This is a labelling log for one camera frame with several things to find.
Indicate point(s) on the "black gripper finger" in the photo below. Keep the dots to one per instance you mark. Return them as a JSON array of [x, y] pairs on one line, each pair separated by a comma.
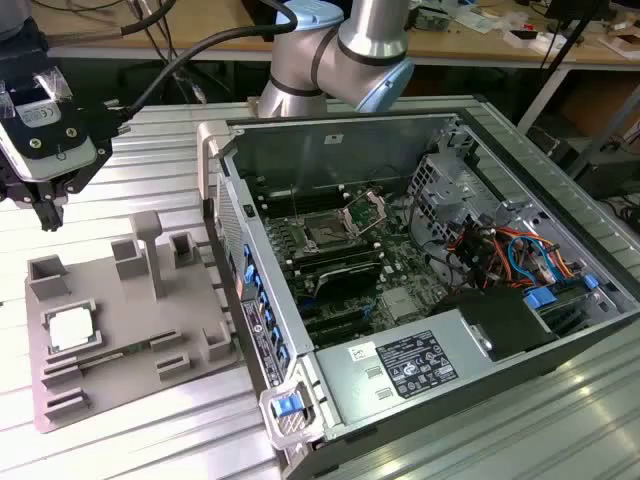
[[20, 190], [87, 172]]

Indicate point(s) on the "silver square CPU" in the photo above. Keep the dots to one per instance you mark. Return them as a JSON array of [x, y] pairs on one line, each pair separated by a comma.
[[72, 330]]

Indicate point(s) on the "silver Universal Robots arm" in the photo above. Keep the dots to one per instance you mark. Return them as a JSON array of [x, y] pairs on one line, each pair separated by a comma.
[[370, 30]]

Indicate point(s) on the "blue slot retainer tab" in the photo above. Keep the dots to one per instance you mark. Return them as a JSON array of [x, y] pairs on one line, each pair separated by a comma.
[[270, 316], [252, 276], [246, 254], [263, 297], [284, 355], [278, 335]]

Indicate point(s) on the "black RAM slot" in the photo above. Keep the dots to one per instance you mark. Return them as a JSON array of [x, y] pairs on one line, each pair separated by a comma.
[[332, 250], [337, 261], [305, 192], [307, 202]]

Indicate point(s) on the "CPU socket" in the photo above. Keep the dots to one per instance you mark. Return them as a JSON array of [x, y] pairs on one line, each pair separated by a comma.
[[325, 232]]

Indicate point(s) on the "black expansion slot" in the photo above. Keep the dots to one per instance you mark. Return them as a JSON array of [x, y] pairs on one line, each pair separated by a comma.
[[340, 329], [335, 316]]

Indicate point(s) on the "grey plastic parts rack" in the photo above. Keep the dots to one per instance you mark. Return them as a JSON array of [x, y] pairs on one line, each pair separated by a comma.
[[130, 310]]

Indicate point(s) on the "green RAM stick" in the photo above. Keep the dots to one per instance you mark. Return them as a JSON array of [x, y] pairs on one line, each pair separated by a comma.
[[115, 354]]

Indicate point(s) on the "thin metal locking lever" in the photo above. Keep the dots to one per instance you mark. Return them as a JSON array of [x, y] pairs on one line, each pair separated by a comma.
[[295, 202]]

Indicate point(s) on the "open black PC case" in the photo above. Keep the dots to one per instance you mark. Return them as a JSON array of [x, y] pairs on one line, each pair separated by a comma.
[[350, 150]]

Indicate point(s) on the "black graphics card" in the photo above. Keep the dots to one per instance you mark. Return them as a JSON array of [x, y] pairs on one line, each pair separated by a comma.
[[350, 280]]

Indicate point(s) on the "blue case latch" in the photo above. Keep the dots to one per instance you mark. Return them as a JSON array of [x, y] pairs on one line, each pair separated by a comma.
[[288, 405]]

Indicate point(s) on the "green motherboard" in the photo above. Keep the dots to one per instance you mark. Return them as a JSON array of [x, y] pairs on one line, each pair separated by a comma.
[[400, 260]]

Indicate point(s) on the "silver labelled power supply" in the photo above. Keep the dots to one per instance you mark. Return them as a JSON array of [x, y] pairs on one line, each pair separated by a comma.
[[340, 385]]

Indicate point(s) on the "silver chipset heatsink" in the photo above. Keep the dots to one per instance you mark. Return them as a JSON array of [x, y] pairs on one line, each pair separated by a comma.
[[400, 305]]

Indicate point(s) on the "silver metal drive cage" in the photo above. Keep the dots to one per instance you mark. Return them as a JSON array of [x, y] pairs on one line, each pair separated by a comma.
[[450, 190]]

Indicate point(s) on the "white paper sheet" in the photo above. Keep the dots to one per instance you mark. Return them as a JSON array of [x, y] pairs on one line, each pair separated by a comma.
[[480, 20]]

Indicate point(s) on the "black plastic air shroud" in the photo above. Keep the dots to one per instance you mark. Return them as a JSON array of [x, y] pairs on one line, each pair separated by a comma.
[[500, 320]]

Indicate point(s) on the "blue disk carrier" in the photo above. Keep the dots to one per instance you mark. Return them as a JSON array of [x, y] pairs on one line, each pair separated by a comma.
[[541, 299]]

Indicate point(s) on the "black monitor base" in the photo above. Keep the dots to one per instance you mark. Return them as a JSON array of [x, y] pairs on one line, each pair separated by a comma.
[[575, 10]]

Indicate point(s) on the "small blue plastic clip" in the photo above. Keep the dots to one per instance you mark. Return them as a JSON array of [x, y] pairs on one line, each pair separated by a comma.
[[590, 282]]

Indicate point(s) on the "black box under desk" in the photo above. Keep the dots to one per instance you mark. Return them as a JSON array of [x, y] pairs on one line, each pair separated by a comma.
[[610, 175]]

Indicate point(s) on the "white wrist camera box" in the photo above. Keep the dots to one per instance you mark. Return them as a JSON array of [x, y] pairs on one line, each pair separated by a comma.
[[50, 165]]

